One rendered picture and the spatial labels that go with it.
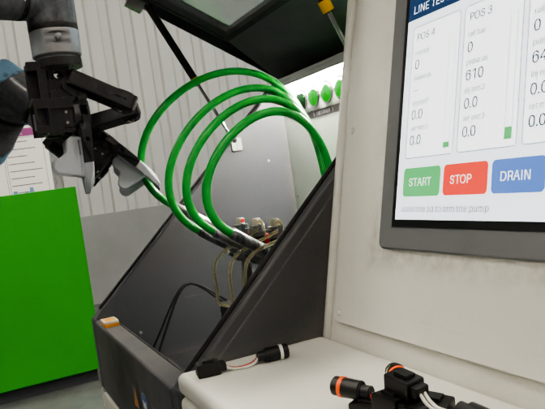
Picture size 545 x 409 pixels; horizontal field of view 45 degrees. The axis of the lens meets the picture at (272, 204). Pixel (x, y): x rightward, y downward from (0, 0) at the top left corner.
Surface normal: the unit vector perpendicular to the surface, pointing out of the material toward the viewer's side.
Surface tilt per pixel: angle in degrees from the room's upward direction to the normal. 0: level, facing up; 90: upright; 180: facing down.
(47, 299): 90
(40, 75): 90
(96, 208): 90
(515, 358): 76
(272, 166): 90
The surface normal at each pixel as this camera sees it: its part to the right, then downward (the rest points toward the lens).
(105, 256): 0.29, 0.01
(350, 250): -0.91, -0.09
